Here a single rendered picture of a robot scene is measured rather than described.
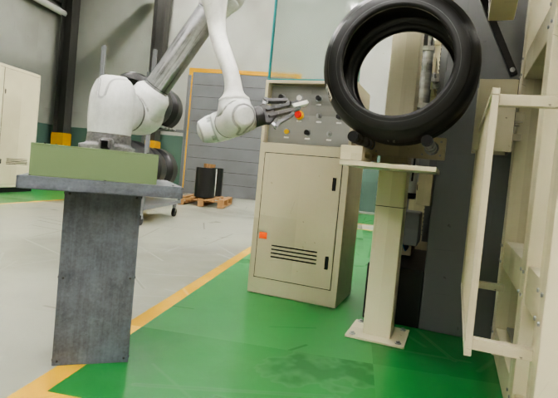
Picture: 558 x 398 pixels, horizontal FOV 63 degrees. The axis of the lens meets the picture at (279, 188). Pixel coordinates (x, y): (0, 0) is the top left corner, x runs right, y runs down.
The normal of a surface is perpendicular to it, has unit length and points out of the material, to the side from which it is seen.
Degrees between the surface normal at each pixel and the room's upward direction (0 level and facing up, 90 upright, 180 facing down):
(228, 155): 90
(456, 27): 84
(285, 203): 90
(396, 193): 90
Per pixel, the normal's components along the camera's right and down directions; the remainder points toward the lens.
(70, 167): 0.34, 0.07
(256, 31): -0.17, 0.02
